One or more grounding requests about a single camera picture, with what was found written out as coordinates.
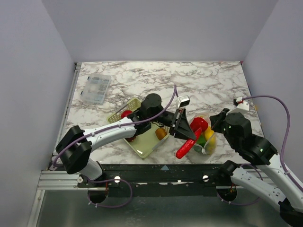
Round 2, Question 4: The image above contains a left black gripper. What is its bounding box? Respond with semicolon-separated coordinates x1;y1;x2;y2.
149;107;196;141

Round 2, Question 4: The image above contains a red bell pepper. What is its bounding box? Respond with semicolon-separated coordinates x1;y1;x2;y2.
190;117;209;132

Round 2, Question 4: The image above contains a red chili pepper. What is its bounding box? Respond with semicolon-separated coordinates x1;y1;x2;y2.
176;127;202;159

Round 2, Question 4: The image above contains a green bell pepper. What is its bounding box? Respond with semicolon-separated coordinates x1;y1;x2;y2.
196;135;206;147

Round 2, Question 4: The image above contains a clear zip top bag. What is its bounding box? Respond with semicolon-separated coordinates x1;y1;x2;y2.
190;113;216;155

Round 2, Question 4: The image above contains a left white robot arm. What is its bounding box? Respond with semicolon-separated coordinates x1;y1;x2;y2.
53;93;196;187

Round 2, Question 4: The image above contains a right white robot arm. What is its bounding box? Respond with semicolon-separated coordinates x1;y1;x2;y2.
210;108;303;227

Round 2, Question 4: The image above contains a pale green plastic basket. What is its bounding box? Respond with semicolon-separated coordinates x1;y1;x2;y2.
107;97;169;158

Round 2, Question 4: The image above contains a dark red plum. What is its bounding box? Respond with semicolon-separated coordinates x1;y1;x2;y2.
125;136;136;142

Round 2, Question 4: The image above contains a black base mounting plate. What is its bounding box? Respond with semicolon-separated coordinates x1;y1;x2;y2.
77;161;240;197

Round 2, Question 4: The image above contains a red apple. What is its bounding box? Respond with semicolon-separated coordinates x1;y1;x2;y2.
121;110;133;119

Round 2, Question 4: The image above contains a clear plastic parts box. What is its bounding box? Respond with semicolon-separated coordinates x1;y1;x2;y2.
80;73;111;105

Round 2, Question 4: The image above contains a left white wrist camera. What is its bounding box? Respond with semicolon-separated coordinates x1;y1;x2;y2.
177;96;190;108

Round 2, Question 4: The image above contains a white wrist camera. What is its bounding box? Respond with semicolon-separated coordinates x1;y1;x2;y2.
177;96;190;108
227;97;250;114

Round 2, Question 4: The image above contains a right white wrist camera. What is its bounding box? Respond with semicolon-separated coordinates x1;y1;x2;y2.
227;97;250;114

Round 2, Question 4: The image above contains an aluminium extrusion rail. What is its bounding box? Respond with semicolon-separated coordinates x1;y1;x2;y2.
36;170;89;190

